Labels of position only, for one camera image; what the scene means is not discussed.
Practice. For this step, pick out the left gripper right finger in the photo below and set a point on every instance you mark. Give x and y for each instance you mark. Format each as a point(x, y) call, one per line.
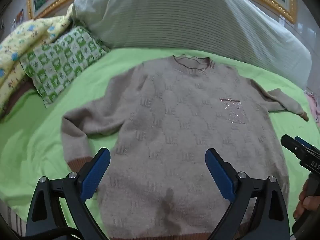
point(269, 219)

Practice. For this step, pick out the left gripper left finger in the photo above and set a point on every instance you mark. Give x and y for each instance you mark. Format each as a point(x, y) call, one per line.
point(58, 209)

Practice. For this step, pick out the beige knit sweater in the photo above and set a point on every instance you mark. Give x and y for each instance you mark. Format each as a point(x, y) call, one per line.
point(167, 113)

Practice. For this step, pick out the person's right hand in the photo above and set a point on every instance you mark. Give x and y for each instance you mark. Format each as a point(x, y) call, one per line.
point(310, 203)

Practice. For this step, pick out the green bed sheet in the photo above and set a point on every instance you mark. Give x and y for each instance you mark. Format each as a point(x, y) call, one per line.
point(30, 133)

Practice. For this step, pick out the green white checkered pillow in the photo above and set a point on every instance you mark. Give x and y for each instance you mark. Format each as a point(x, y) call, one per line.
point(52, 67)

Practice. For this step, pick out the yellow floral blanket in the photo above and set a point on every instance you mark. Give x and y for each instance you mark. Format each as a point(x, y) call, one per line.
point(20, 42)

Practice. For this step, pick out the striped grey duvet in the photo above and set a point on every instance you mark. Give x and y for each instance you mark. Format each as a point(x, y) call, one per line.
point(235, 29)

